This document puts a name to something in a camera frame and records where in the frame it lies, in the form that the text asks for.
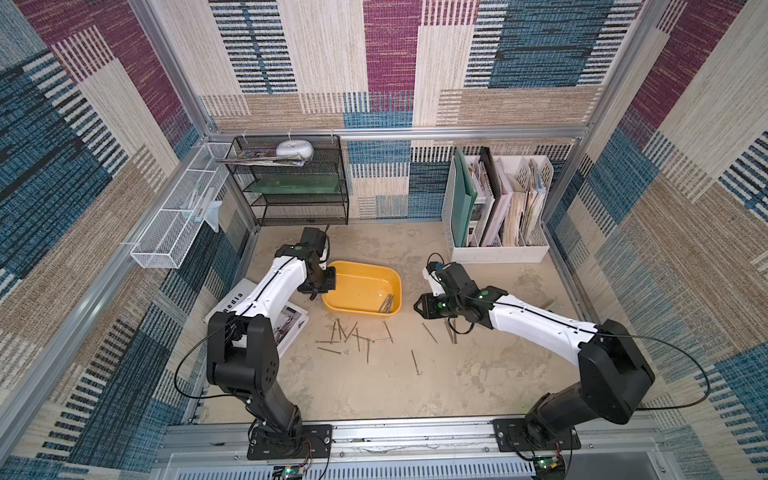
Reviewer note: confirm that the black wire mesh shelf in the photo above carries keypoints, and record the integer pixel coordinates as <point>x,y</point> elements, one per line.
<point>282,192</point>

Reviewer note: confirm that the white file organizer box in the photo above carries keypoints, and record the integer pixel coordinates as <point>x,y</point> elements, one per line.
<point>507,220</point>

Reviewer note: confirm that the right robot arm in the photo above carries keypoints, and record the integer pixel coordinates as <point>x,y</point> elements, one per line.
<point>614,376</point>

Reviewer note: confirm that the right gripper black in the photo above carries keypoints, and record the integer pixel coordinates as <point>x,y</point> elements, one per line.
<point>429,306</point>

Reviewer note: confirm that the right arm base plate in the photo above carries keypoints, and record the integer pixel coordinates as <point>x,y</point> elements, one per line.
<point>516,435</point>

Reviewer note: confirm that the steel nail lone front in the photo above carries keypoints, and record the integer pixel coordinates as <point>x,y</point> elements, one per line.
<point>415,363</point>

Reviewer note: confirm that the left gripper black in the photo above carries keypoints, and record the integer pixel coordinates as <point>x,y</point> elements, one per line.
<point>329,283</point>

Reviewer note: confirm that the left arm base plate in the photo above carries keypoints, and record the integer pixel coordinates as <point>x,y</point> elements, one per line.
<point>314,442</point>

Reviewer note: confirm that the white wire wall basket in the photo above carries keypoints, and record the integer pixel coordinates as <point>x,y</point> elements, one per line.
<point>191,203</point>

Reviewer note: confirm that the yellow plastic storage box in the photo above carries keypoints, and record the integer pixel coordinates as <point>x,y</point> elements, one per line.
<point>361,288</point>

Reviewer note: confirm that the white round object on shelf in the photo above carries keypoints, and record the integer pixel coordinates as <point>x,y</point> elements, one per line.
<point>295,150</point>

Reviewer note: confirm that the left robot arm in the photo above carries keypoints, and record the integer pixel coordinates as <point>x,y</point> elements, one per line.
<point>242,352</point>

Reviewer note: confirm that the green folder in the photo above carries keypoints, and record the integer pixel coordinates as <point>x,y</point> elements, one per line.
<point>464,197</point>

